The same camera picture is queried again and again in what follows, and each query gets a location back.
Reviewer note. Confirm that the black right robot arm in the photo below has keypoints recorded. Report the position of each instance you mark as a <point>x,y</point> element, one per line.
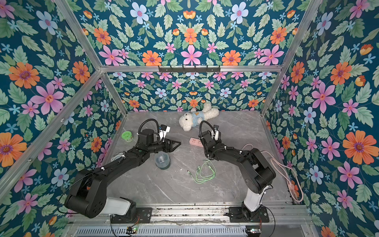
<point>255,169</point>

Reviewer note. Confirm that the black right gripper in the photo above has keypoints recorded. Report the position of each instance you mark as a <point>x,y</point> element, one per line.
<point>206,139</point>

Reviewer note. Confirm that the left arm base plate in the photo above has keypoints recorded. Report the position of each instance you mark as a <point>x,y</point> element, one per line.
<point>140,215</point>

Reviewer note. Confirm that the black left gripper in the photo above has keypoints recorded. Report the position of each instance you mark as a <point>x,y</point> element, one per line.
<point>169,149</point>

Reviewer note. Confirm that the pink power strip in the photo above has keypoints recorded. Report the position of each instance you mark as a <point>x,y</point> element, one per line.
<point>195,142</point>

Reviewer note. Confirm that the white teddy bear toy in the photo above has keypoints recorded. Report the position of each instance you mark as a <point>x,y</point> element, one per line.
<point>193,118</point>

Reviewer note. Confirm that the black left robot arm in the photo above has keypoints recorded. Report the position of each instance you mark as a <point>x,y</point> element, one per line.
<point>88,194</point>

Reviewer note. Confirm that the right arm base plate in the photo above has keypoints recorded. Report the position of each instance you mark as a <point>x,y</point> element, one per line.
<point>243,214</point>

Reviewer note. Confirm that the green round container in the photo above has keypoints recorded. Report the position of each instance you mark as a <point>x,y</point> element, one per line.
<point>127,136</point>

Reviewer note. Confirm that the white alarm clock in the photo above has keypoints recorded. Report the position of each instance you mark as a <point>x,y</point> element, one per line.
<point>118,157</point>

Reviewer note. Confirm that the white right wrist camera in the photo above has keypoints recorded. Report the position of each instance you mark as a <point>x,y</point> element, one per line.
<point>216,133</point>

